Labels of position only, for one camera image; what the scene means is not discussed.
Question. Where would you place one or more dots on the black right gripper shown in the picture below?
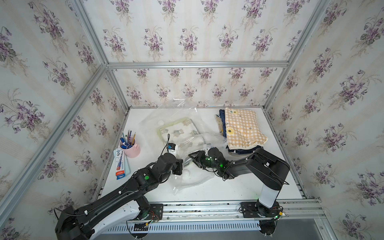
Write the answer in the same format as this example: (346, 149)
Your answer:
(200, 154)

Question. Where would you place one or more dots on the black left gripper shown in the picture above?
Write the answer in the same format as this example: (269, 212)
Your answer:
(179, 162)

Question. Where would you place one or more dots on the clear plastic vacuum bag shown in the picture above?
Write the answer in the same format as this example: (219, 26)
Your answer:
(171, 111)

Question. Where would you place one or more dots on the beige floral fleece blanket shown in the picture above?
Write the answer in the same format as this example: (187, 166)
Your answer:
(220, 124)

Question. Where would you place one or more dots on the navy star pattern blanket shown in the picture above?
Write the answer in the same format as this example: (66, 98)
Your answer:
(240, 150)

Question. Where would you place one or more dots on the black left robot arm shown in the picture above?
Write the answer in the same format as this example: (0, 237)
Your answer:
(126, 202)

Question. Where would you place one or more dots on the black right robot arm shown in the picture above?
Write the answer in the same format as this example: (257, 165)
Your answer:
(268, 168)

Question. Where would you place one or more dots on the white green trimmed blanket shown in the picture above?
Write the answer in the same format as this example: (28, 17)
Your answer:
(186, 135)

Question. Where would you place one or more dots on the pink pen cup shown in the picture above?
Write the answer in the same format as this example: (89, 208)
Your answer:
(132, 151)

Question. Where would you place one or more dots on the white toothpaste box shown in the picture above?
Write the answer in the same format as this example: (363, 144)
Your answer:
(122, 168)

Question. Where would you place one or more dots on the blue pen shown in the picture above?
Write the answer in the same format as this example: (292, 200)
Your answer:
(123, 142)

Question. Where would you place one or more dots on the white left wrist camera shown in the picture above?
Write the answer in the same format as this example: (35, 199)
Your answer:
(172, 148)

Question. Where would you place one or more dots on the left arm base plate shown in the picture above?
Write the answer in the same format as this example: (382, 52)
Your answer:
(153, 213)

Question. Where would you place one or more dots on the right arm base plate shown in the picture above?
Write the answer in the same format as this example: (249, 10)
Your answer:
(257, 210)

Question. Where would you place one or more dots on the aluminium mounting rail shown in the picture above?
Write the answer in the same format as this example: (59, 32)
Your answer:
(229, 210)

